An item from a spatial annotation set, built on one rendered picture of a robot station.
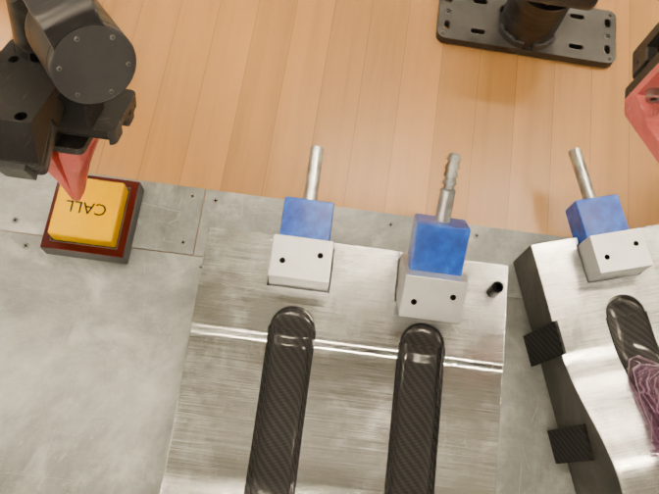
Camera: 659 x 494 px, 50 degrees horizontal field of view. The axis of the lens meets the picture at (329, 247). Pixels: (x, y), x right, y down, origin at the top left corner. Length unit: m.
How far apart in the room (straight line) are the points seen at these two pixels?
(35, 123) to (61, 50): 0.06
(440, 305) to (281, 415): 0.16
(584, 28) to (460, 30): 0.14
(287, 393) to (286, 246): 0.12
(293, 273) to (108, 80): 0.20
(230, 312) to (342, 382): 0.11
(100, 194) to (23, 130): 0.20
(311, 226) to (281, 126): 0.19
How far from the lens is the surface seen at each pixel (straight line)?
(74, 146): 0.61
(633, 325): 0.70
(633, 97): 0.37
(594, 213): 0.70
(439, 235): 0.56
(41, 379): 0.71
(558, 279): 0.68
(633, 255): 0.68
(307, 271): 0.57
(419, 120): 0.77
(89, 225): 0.69
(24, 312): 0.73
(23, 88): 0.55
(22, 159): 0.53
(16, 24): 0.58
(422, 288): 0.56
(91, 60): 0.50
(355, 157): 0.74
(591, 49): 0.86
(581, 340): 0.67
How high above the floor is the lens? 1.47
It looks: 71 degrees down
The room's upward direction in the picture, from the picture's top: 10 degrees clockwise
